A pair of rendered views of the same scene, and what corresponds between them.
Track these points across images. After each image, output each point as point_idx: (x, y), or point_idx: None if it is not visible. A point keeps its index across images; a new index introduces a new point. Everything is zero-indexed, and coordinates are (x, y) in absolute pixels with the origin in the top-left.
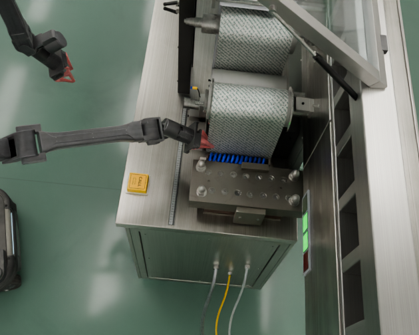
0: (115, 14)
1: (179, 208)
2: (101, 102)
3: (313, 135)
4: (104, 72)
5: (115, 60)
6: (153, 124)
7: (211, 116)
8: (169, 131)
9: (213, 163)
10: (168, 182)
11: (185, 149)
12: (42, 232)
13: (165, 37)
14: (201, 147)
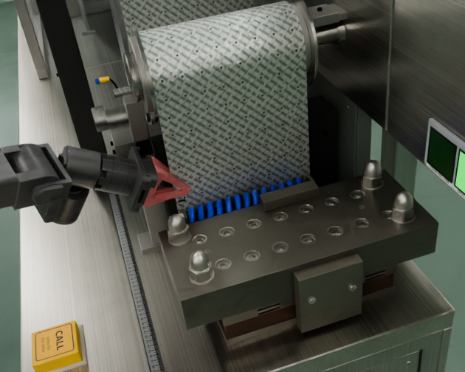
0: None
1: (170, 357)
2: None
3: (373, 36)
4: None
5: (3, 288)
6: (34, 152)
7: (155, 85)
8: (77, 163)
9: (202, 224)
10: (126, 321)
11: (131, 201)
12: None
13: (48, 138)
14: (164, 195)
